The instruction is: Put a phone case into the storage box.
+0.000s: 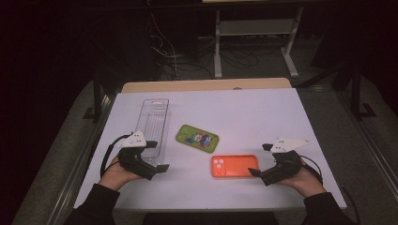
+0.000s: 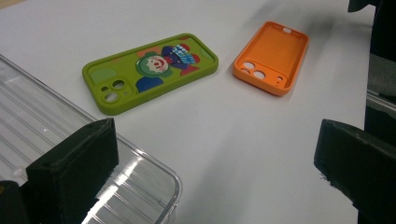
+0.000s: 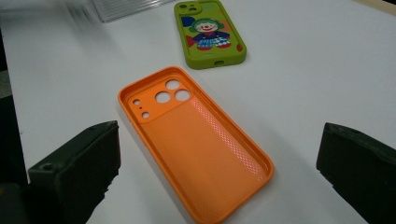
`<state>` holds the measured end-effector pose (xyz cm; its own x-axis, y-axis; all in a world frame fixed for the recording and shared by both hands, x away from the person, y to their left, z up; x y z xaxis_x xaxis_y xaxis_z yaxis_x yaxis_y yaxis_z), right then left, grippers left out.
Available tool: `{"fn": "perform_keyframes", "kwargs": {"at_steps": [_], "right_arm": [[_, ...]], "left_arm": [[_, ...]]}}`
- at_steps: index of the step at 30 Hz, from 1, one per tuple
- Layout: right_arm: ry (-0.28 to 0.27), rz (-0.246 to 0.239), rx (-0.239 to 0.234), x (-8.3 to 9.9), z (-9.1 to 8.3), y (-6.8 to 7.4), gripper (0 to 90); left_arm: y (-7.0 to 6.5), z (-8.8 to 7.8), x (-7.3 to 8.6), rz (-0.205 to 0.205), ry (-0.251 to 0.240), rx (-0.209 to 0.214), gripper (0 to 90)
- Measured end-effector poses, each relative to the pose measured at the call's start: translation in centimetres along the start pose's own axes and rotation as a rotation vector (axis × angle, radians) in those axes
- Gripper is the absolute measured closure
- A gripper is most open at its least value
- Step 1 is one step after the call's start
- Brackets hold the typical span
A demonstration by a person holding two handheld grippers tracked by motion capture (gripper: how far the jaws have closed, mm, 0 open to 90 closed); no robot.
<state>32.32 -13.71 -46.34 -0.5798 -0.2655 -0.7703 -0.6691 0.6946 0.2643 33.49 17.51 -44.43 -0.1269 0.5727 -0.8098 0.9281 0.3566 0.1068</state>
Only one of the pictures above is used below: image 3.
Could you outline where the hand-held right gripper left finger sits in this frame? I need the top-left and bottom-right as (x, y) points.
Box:
(27, 120), (121, 224)

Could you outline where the clear plastic slotted rack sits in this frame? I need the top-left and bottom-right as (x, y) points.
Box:
(66, 0), (176, 23)

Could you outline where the orange phone case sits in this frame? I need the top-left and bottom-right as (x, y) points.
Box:
(117, 65), (276, 224)

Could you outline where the green cartoon clown phone case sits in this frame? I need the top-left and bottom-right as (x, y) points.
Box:
(173, 0), (248, 70)

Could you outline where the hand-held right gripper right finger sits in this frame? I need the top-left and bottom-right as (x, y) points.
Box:
(316, 121), (396, 224)

